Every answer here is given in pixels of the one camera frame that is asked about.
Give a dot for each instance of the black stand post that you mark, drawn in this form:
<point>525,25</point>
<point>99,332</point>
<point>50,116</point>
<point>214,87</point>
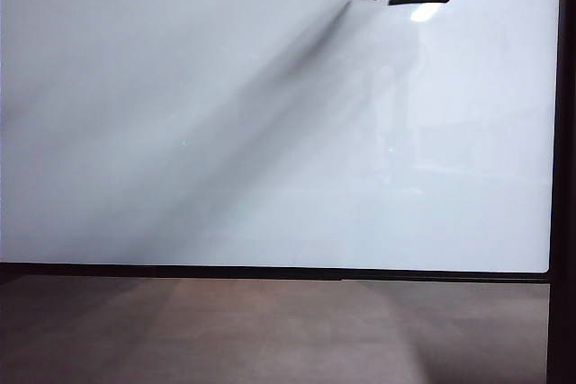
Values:
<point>563,222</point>

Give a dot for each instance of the white board with black frame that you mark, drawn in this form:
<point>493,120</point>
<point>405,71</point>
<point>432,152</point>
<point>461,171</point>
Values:
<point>270,132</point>

